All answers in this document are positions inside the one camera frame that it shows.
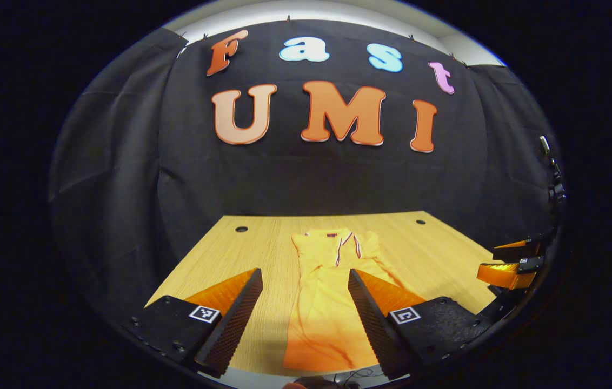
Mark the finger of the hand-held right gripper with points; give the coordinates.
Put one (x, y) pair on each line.
(517, 253)
(530, 265)

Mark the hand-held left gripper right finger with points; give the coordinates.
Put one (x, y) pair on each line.
(371, 329)

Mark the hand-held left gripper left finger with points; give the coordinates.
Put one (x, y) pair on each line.
(235, 329)

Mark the orange T-shirt with striped collar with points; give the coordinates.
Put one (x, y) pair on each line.
(322, 302)

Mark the row of black cloth clips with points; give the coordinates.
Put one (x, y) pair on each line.
(288, 18)

